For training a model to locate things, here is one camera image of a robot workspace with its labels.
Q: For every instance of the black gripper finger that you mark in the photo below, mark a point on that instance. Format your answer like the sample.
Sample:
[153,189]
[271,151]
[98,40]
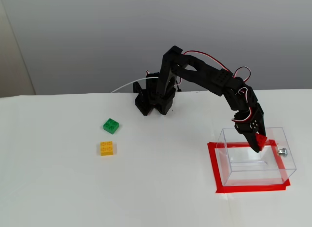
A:
[262,127]
[252,136]

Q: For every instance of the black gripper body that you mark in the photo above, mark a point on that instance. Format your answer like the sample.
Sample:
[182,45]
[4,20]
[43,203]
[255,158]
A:
[246,131]

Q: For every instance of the red lego brick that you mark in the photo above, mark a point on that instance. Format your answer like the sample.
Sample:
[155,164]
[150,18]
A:
[262,141]

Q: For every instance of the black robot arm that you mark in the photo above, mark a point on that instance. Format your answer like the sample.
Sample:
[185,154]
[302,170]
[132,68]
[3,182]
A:
[207,73]

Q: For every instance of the metal box lock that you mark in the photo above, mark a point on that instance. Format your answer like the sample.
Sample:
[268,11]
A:
[282,152]

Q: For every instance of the transparent plastic box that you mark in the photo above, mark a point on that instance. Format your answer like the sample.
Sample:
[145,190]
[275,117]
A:
[287,168]

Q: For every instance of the green lego brick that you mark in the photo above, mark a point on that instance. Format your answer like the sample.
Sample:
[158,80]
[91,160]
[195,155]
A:
[111,125]

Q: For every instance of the yellow lego brick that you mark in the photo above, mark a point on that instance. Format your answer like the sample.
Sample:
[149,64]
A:
[107,149]

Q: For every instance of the black table clamp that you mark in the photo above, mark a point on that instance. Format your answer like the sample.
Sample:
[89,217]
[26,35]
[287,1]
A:
[137,90]

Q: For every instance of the red tape frame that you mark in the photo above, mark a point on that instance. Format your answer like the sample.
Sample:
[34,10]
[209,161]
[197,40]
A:
[243,189]

